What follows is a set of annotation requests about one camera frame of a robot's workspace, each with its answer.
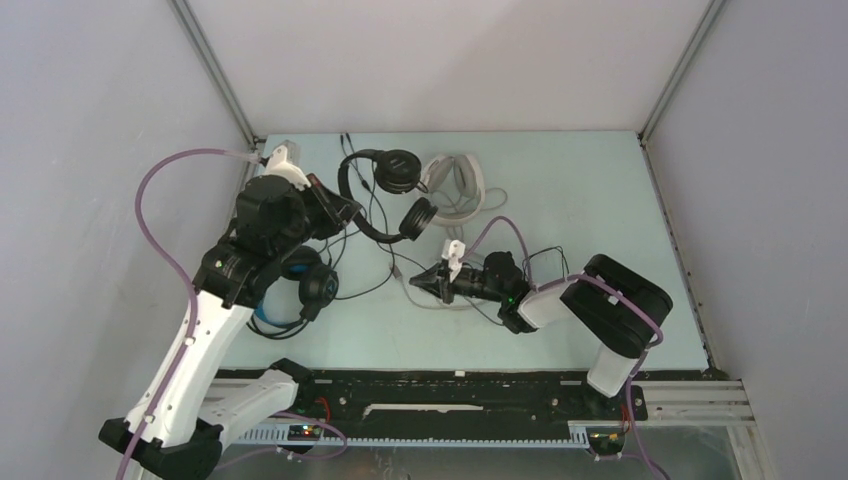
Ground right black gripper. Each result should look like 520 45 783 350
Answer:
410 260 506 304

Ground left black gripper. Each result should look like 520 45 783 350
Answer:
270 173 360 261

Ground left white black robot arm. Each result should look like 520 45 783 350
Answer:
99 174 361 479

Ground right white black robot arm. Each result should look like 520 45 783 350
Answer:
409 251 673 418

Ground black blue headphones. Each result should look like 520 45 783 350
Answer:
247 246 340 341

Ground white headphones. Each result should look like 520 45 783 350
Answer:
416 154 486 227

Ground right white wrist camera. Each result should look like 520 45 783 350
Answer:
441 239 466 276

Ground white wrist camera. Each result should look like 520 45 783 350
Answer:
441 239 466 276
258 140 311 191

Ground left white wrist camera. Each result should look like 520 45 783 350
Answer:
258 140 311 191

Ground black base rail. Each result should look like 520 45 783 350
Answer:
291 368 649 444

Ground black blue headphone cable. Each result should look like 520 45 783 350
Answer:
246 132 439 340

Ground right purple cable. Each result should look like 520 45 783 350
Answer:
463 215 665 465

